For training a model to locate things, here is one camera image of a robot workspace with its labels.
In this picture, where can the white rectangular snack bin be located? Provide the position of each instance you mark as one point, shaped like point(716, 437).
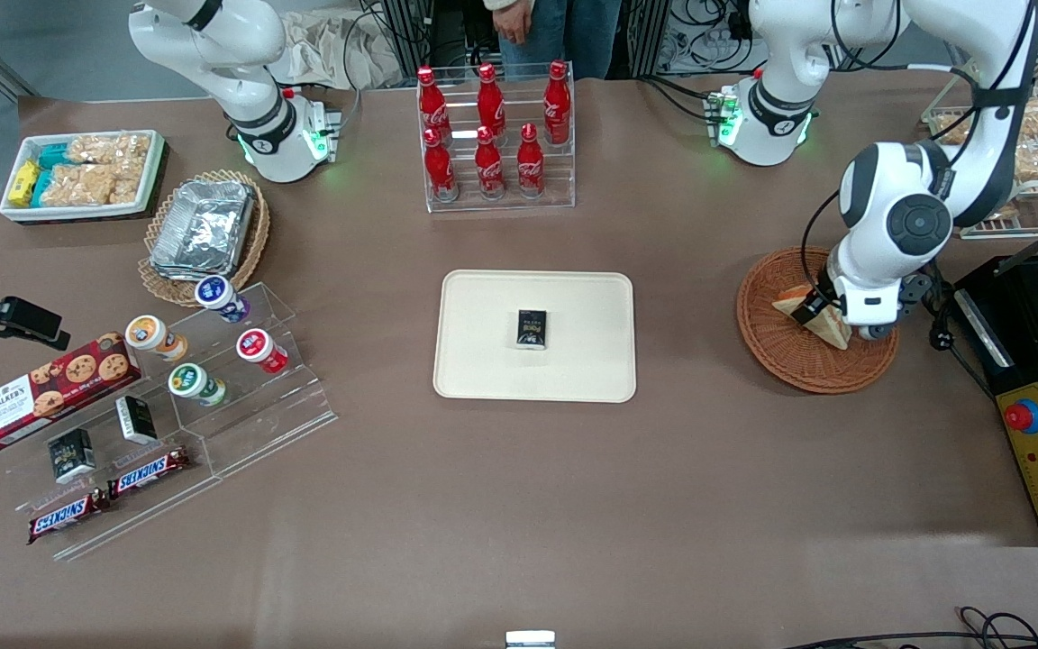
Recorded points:
point(154, 171)

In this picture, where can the red Walkers cookie box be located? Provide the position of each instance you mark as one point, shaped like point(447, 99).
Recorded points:
point(41, 397)

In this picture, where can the teal snack packet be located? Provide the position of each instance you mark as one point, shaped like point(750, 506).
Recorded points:
point(52, 155)
point(40, 187)

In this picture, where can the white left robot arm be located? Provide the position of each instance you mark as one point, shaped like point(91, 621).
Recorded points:
point(776, 54)

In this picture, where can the small black carton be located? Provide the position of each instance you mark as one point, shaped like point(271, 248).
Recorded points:
point(136, 419)
point(71, 455)
point(532, 329)

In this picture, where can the brown round wicker basket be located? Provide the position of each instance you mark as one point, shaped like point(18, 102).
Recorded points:
point(789, 361)

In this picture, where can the purple yogurt cup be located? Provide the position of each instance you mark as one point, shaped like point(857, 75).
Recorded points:
point(215, 294)

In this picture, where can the black and yellow control box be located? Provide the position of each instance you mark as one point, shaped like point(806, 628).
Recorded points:
point(1024, 361)

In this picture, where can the cream plastic tray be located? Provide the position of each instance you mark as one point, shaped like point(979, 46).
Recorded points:
point(483, 361)

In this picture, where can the Snickers chocolate bar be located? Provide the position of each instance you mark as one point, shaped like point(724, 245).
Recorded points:
point(67, 516)
point(148, 472)

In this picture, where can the triangular sandwich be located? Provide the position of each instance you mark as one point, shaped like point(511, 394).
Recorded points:
point(834, 333)

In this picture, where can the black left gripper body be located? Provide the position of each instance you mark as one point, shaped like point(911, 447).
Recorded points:
point(817, 305)

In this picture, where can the clear acrylic stepped display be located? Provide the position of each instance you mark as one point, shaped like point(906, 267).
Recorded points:
point(258, 424)

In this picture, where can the person in blue jeans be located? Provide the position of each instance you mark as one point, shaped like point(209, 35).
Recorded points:
point(573, 36)

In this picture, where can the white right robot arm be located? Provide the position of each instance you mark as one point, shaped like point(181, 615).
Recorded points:
point(213, 45)

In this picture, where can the light oval wicker basket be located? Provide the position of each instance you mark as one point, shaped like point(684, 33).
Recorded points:
point(253, 243)

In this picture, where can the person's bare hand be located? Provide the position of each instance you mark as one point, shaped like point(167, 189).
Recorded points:
point(513, 22)

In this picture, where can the red emergency stop button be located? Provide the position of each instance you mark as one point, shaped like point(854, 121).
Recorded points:
point(1023, 416)

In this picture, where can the yellow snack packet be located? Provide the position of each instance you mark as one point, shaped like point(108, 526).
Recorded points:
point(23, 183)

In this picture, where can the orange yogurt cup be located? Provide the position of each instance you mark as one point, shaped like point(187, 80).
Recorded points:
point(148, 333)

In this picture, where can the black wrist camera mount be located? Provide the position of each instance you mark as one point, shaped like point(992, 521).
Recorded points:
point(915, 293)

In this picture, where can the clear acrylic bottle rack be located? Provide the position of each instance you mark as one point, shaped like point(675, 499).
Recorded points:
point(555, 194)

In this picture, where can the red yogurt cup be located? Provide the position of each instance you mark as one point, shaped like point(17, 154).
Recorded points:
point(255, 345)

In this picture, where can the small white device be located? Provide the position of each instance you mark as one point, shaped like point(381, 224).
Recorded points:
point(530, 640)

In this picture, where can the crumpled beige cloth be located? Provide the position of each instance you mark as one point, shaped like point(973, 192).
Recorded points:
point(330, 50)

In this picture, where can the stack of foil containers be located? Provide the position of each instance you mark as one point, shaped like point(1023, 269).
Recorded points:
point(204, 225)

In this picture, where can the green yogurt cup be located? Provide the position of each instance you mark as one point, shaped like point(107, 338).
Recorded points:
point(187, 380)

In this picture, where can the red cola bottle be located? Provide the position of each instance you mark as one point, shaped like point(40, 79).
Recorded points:
point(440, 171)
point(530, 167)
point(557, 104)
point(489, 169)
point(490, 99)
point(433, 104)

